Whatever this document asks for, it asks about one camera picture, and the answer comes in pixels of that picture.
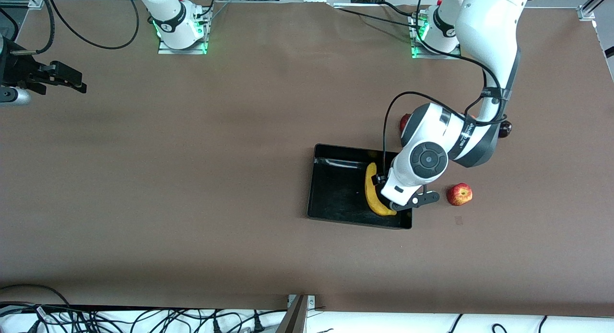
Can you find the yellow banana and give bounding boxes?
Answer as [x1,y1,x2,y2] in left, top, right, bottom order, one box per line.
[365,162,398,216]

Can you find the black plastic box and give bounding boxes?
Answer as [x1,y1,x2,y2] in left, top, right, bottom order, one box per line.
[307,143,413,230]

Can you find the red yellow apple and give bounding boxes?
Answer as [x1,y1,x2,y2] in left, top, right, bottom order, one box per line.
[447,182,473,207]

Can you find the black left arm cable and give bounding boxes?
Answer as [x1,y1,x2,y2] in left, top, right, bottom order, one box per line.
[382,0,509,178]

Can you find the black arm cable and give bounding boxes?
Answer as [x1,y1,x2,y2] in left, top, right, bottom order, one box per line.
[382,0,509,178]
[42,0,140,50]

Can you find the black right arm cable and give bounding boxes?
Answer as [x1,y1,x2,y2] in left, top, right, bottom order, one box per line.
[42,0,140,50]

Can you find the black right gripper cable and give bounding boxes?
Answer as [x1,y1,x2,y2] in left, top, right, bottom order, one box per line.
[12,0,56,55]

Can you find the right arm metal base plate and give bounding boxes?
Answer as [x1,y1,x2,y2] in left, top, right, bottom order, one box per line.
[158,4,212,55]

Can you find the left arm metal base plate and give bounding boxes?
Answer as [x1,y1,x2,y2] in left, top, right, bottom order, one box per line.
[410,14,462,60]

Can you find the aluminium camera post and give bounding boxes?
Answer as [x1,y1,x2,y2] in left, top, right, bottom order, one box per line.
[275,295,310,333]

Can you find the black cable across table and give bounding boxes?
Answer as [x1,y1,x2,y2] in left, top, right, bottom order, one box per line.
[331,2,418,26]

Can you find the black looped floor cable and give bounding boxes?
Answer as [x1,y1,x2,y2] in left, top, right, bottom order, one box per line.
[0,284,72,309]

